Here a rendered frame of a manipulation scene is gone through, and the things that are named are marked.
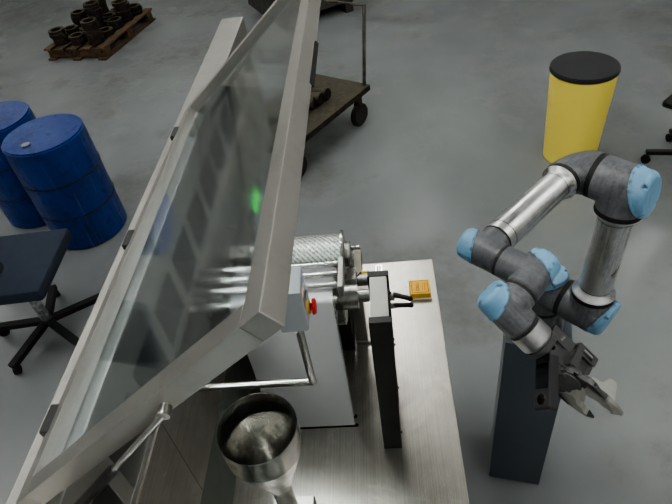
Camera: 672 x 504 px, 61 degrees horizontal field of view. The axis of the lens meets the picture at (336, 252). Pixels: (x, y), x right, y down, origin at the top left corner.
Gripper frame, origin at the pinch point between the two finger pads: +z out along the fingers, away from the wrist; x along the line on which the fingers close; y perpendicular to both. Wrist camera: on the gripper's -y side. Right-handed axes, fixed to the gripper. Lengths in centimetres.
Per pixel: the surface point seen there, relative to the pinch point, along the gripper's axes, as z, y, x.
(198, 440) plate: -56, -52, 45
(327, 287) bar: -59, -12, 23
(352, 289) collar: -54, -4, 29
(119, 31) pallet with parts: -399, 267, 484
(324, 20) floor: -234, 405, 383
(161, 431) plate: -64, -58, 26
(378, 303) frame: -49, -9, 16
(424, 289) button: -30, 37, 71
